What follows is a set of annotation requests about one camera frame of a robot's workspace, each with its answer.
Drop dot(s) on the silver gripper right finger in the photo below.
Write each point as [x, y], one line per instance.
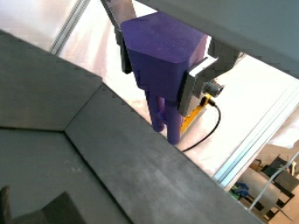
[198, 77]

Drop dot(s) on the purple three prong object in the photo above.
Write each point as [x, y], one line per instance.
[164, 47]

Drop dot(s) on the yellow bracket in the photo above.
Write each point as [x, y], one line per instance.
[190, 118]

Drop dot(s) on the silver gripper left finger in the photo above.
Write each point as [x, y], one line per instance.
[120, 11]

